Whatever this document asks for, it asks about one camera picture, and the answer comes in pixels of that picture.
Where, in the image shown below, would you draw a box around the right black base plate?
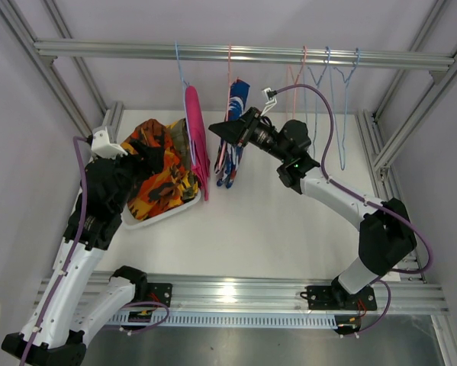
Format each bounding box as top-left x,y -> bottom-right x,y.
299,285 -> 378,311

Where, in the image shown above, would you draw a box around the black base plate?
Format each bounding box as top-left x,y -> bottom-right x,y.
144,283 -> 173,307
299,285 -> 378,311

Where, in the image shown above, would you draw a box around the light blue wire hanger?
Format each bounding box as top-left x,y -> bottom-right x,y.
329,47 -> 362,172

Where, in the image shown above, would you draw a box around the pink hanger of orange trousers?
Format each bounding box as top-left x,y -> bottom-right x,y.
286,45 -> 307,119

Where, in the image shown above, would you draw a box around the white plastic basket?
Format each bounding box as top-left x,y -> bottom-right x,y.
121,191 -> 202,230

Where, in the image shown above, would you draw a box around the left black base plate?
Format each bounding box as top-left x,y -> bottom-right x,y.
144,283 -> 173,307

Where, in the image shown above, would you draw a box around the aluminium frame left posts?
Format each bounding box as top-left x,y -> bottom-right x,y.
0,1 -> 124,136

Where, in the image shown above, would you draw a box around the blue hanger of camouflage trousers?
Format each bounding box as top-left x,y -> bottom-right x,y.
307,46 -> 331,156

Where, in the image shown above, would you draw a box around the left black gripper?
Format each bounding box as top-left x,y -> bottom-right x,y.
100,139 -> 164,213

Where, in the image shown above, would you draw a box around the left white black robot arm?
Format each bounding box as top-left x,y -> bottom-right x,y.
2,141 -> 169,365

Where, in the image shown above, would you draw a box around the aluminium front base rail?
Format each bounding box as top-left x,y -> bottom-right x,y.
32,271 -> 451,316

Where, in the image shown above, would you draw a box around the orange camouflage trousers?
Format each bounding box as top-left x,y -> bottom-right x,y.
121,118 -> 200,221

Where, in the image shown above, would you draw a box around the yellow grey camouflage trousers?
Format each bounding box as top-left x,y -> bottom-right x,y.
166,118 -> 191,170

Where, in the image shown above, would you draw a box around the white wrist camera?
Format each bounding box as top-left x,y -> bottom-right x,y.
260,88 -> 277,116
86,126 -> 128,159

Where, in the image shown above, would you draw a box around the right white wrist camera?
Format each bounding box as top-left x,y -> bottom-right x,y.
260,88 -> 277,116

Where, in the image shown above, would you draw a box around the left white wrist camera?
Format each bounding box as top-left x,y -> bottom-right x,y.
86,126 -> 128,159

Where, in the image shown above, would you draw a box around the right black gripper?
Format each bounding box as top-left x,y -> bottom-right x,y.
208,108 -> 290,163

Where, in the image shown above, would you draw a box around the white slotted cable duct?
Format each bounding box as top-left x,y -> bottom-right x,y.
107,310 -> 337,329

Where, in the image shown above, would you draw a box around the pink trousers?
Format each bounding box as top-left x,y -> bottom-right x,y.
185,85 -> 210,201

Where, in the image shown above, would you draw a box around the aluminium hanging rail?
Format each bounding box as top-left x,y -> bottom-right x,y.
34,39 -> 455,72

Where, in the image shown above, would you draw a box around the blue white patterned trousers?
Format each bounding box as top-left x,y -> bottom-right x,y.
214,79 -> 250,189

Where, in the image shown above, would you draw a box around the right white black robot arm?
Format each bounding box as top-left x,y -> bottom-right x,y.
208,108 -> 417,309

